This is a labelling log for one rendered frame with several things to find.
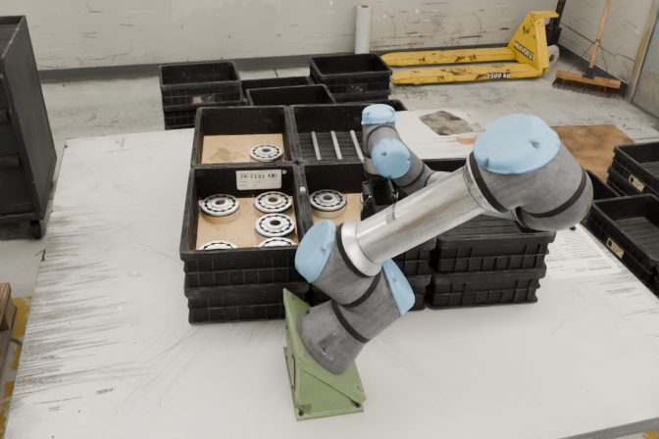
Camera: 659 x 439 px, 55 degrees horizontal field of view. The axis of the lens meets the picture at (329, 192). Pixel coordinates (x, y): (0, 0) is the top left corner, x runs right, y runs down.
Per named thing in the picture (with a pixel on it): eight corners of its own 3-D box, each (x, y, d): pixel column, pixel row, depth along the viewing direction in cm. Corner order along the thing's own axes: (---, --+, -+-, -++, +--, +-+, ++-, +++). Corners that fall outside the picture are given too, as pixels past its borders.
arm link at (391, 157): (430, 173, 133) (416, 149, 143) (396, 140, 128) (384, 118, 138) (401, 197, 136) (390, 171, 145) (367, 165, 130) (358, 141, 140)
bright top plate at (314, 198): (346, 210, 173) (347, 208, 172) (310, 211, 172) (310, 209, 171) (343, 190, 181) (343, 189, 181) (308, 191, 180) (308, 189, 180)
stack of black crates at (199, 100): (237, 135, 365) (234, 60, 342) (245, 160, 341) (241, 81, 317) (167, 141, 356) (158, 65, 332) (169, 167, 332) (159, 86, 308)
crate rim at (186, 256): (190, 173, 177) (189, 166, 176) (297, 170, 180) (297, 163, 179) (178, 263, 143) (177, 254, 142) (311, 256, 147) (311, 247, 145)
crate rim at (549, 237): (557, 243, 154) (559, 234, 153) (437, 249, 150) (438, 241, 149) (499, 163, 188) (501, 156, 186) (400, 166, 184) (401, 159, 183)
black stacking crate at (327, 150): (397, 194, 189) (400, 161, 183) (298, 198, 186) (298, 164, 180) (373, 134, 223) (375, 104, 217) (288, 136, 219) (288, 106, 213)
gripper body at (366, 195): (390, 198, 160) (390, 157, 154) (397, 218, 153) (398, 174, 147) (361, 202, 160) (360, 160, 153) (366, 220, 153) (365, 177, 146)
